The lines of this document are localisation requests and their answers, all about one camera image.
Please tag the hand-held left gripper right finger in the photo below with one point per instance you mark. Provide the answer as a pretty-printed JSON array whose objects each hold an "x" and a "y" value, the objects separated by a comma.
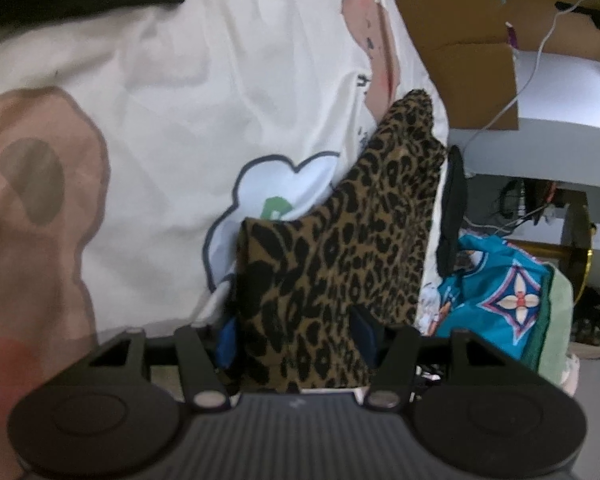
[{"x": 366, "y": 335}]

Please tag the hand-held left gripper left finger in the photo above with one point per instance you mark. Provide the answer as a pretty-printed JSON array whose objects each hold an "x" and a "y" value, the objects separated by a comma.
[{"x": 227, "y": 342}]

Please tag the leopard print garment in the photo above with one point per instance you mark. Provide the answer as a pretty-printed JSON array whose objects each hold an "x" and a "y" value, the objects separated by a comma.
[{"x": 330, "y": 260}]

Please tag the teal printed garment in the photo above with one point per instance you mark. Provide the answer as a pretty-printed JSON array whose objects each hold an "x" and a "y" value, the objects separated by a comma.
[{"x": 495, "y": 300}]

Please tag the black folded cloth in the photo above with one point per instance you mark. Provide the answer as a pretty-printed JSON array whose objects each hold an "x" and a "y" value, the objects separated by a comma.
[{"x": 454, "y": 200}]

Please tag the light green cloth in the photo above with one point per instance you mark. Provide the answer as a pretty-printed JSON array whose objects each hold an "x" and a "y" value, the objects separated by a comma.
[{"x": 555, "y": 325}]

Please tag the white printed bedsheet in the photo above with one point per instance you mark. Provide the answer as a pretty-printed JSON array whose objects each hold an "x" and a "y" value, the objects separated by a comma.
[{"x": 180, "y": 110}]

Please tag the purple packet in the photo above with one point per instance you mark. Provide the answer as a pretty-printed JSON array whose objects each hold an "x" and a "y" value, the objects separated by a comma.
[{"x": 512, "y": 36}]

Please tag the large cardboard box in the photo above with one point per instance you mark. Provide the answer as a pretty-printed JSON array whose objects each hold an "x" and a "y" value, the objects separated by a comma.
[{"x": 455, "y": 10}]

